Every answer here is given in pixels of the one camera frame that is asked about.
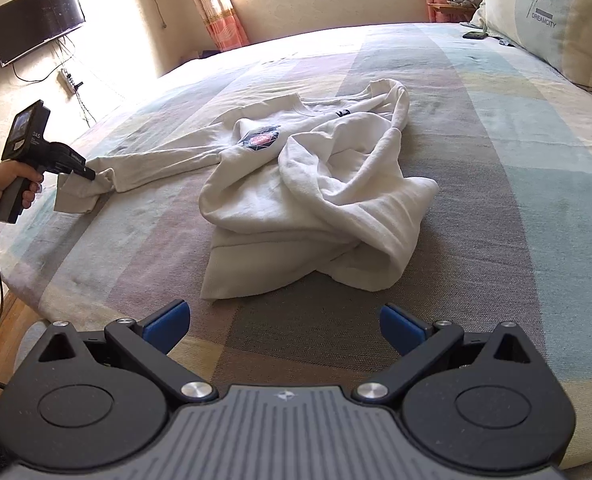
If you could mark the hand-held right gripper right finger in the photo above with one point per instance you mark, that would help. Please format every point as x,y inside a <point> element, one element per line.
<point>400,330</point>

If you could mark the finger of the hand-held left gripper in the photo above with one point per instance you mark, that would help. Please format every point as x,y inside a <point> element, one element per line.
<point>82,172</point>

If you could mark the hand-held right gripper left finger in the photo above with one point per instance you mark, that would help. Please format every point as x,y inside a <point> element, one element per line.
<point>168,325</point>

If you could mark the white printed sweatshirt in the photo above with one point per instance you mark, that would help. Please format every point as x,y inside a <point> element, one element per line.
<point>301,200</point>

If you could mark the person's left hand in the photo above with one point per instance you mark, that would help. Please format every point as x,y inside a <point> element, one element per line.
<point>18,180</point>

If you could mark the white power strip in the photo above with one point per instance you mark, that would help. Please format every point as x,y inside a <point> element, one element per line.
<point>68,81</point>

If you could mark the black phone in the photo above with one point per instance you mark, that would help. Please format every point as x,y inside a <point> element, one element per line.
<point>474,35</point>

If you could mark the wooden nightstand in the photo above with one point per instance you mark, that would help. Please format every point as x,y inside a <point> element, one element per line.
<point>448,12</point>

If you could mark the pale printed pillow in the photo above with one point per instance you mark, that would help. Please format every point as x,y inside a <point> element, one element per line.
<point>540,20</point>

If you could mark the black wall television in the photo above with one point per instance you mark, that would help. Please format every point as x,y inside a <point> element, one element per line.
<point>33,22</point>

